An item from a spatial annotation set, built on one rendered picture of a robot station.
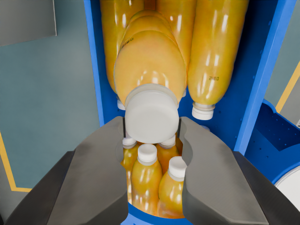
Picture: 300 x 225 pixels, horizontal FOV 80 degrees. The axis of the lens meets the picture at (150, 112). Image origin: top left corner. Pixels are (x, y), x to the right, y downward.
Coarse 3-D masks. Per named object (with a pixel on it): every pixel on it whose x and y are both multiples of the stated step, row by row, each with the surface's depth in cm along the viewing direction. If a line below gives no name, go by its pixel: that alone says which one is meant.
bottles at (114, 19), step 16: (112, 0) 26; (128, 0) 27; (144, 0) 29; (160, 0) 28; (176, 0) 26; (192, 0) 27; (112, 16) 27; (128, 16) 28; (176, 16) 27; (192, 16) 28; (112, 32) 28; (176, 32) 28; (192, 32) 29; (112, 48) 30; (112, 64) 31; (112, 80) 33; (208, 128) 44; (128, 144) 41; (160, 144) 42; (176, 144) 48; (128, 160) 41; (160, 160) 42; (128, 176) 43; (128, 192) 45
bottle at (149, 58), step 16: (144, 16) 23; (160, 16) 24; (128, 32) 20; (144, 32) 18; (160, 32) 18; (128, 48) 16; (144, 48) 15; (160, 48) 15; (176, 48) 17; (128, 64) 15; (144, 64) 14; (160, 64) 14; (176, 64) 15; (128, 80) 14; (144, 80) 14; (160, 80) 14; (176, 80) 14; (128, 96) 13; (176, 96) 15
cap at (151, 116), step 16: (144, 96) 12; (160, 96) 12; (128, 112) 12; (144, 112) 12; (160, 112) 12; (176, 112) 12; (128, 128) 13; (144, 128) 13; (160, 128) 13; (176, 128) 13
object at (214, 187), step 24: (192, 144) 10; (216, 144) 10; (192, 168) 8; (216, 168) 8; (240, 168) 8; (192, 192) 7; (216, 192) 7; (240, 192) 7; (192, 216) 7; (216, 216) 6; (240, 216) 6; (264, 216) 6
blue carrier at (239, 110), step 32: (96, 0) 29; (256, 0) 30; (288, 0) 18; (96, 32) 29; (256, 32) 31; (96, 64) 27; (256, 64) 31; (96, 96) 29; (224, 96) 41; (256, 96) 22; (224, 128) 42; (128, 224) 34; (160, 224) 31; (192, 224) 31
